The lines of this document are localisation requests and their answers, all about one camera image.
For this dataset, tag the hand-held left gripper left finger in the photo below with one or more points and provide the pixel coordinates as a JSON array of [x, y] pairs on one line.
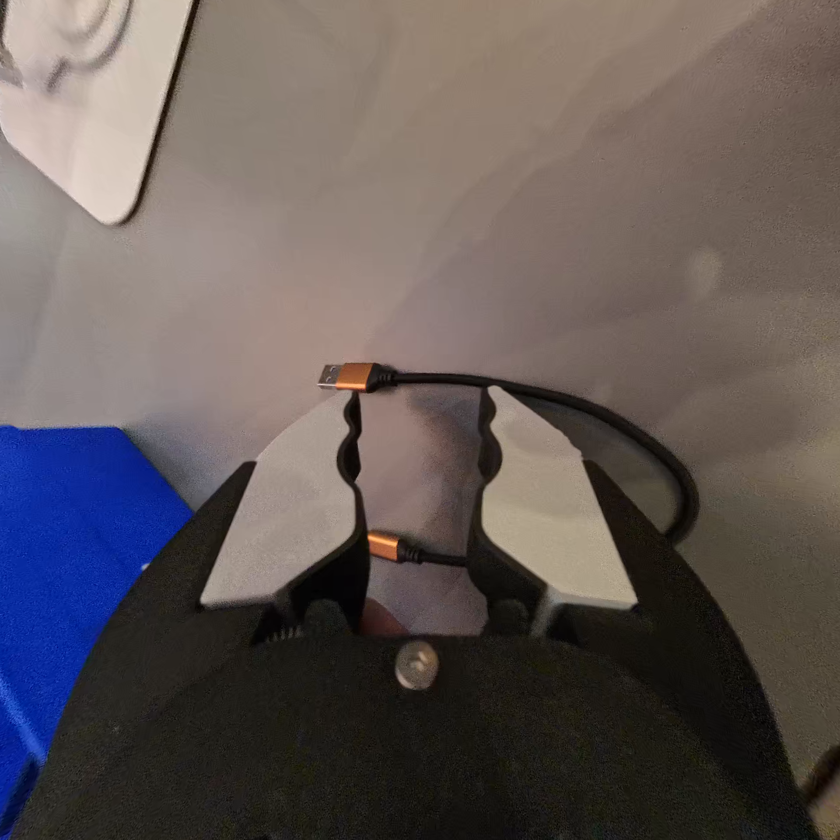
[[289, 518]]

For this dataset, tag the white stand with clear arms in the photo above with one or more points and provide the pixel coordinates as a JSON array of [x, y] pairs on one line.
[[98, 131]]

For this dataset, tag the blue plastic bin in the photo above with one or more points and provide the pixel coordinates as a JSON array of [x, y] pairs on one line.
[[65, 558]]

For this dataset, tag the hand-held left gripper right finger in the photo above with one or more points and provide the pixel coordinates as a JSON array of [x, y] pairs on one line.
[[551, 518]]

